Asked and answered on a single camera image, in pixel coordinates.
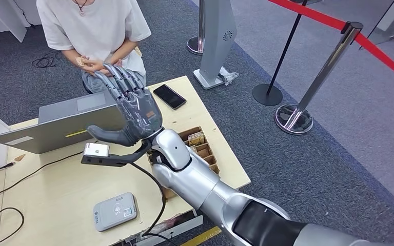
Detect person's right hand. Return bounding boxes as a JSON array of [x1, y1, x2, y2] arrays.
[[81, 58, 113, 76]]

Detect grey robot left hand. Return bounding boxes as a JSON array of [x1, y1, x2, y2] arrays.
[[86, 63, 164, 148]]

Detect cardboard card organizer box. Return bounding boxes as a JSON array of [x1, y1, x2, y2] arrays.
[[146, 126, 221, 200]]

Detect person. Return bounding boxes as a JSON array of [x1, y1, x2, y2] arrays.
[[35, 0, 152, 94]]

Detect grey card reader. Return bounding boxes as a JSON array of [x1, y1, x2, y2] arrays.
[[92, 192, 139, 233]]

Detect black smartphone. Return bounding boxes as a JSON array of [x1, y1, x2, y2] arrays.
[[152, 84, 187, 110]]

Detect grey laptop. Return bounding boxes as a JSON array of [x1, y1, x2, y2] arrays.
[[0, 91, 126, 155]]

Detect clear plastic wrapper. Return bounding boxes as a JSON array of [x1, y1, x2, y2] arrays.
[[219, 67, 240, 86]]

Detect grey kiosk stand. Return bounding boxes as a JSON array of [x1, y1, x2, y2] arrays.
[[192, 0, 239, 91]]

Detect red barrier belt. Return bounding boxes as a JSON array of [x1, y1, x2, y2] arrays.
[[267, 0, 394, 86]]

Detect black coiled floor cable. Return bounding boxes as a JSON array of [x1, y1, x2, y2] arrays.
[[31, 51, 64, 69]]

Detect cord pendant necklace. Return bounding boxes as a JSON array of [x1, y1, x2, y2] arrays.
[[73, 0, 89, 17]]

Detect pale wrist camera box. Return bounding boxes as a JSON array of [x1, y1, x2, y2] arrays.
[[83, 142, 110, 158]]

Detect chrome stanchion post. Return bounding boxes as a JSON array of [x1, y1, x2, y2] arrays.
[[187, 0, 206, 56], [274, 21, 364, 136]]

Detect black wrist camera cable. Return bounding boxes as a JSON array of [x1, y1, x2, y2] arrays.
[[129, 162, 181, 246]]

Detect black laptop power cable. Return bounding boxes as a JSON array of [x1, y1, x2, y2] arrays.
[[0, 150, 84, 206]]

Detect white desk frame rail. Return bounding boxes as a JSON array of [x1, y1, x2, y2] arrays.
[[135, 215, 205, 246]]

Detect black stanchion post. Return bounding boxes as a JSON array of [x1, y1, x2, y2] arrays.
[[252, 0, 309, 107]]

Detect black looped cable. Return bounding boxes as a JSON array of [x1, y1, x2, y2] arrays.
[[0, 207, 25, 246]]

